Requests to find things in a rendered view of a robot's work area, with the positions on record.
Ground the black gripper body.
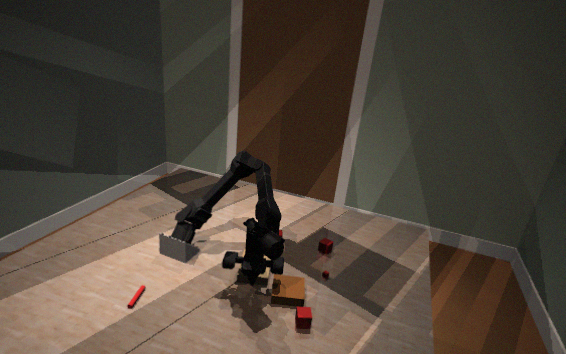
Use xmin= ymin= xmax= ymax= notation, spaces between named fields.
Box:
xmin=222 ymin=244 xmax=284 ymax=274

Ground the orange square block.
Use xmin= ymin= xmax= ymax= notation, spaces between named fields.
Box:
xmin=271 ymin=274 xmax=305 ymax=307

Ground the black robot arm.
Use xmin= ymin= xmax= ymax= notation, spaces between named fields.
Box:
xmin=168 ymin=151 xmax=285 ymax=277

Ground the red cylinder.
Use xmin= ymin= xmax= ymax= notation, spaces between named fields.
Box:
xmin=128 ymin=286 xmax=146 ymax=309

